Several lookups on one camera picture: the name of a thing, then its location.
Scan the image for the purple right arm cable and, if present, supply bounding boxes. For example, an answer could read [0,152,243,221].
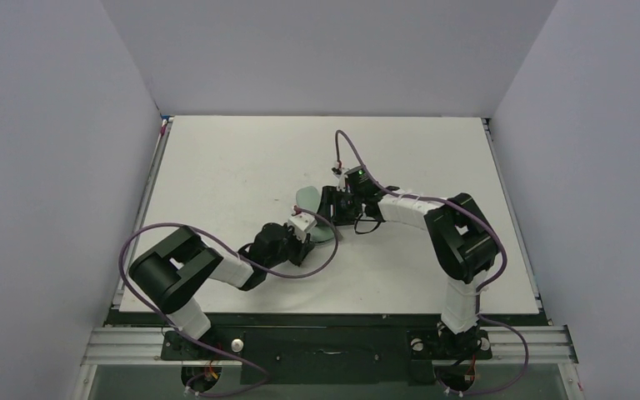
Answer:
[334,129,530,398]

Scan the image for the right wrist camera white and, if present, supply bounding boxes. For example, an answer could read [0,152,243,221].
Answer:
[331,160,351,193]

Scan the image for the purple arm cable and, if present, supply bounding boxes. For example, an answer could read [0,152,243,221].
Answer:
[118,208,340,398]
[334,129,530,398]

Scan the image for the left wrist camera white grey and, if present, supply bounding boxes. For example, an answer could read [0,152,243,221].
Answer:
[287,206,317,243]

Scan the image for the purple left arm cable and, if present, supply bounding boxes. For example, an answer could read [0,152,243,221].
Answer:
[118,208,340,398]

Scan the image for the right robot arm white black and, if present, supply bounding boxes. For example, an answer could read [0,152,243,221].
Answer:
[317,166,499,334]

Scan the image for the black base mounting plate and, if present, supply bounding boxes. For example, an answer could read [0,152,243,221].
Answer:
[104,312,548,387]

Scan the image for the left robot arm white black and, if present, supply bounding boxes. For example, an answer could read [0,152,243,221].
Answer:
[127,222,315,339]

